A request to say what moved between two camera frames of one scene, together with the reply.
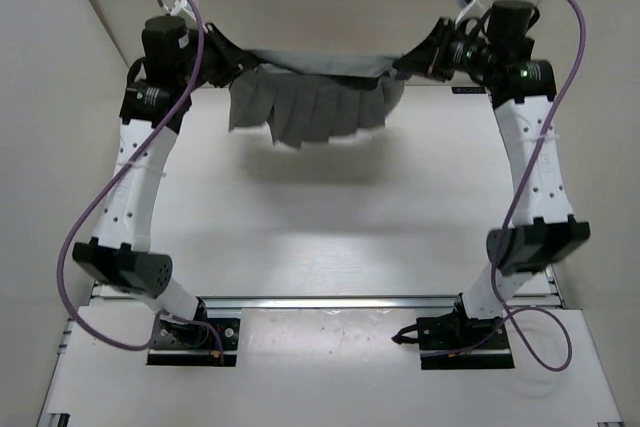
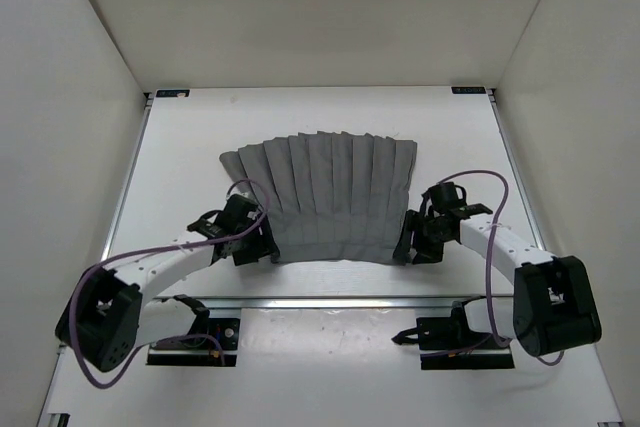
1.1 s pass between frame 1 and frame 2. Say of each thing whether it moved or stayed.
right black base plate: stayed
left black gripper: moved
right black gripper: moved
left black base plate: stayed
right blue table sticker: stayed
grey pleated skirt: moved
